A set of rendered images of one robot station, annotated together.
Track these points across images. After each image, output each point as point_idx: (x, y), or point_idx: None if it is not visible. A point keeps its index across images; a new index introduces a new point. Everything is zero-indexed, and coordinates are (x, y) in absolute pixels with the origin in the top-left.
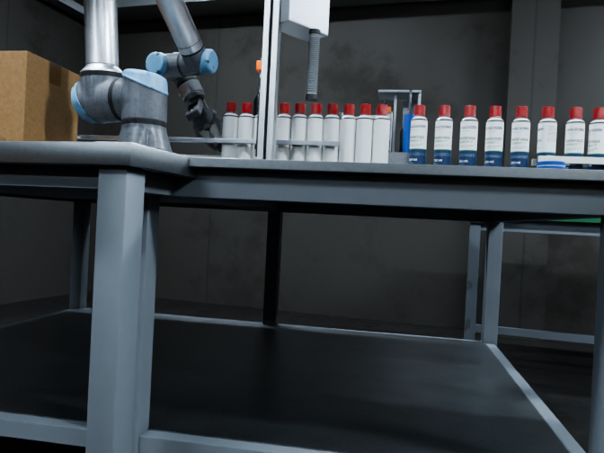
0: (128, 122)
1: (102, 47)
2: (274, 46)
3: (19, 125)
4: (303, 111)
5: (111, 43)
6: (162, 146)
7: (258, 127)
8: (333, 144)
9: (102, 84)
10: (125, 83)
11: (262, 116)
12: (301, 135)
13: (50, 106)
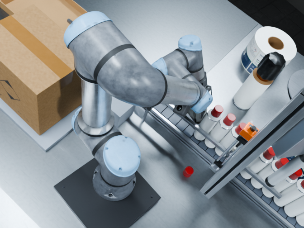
0: (102, 178)
1: (93, 121)
2: (254, 155)
3: (36, 124)
4: (270, 158)
5: (101, 118)
6: (123, 195)
7: (222, 155)
8: (275, 195)
9: (90, 140)
10: (103, 160)
11: (219, 175)
12: (258, 169)
13: (62, 98)
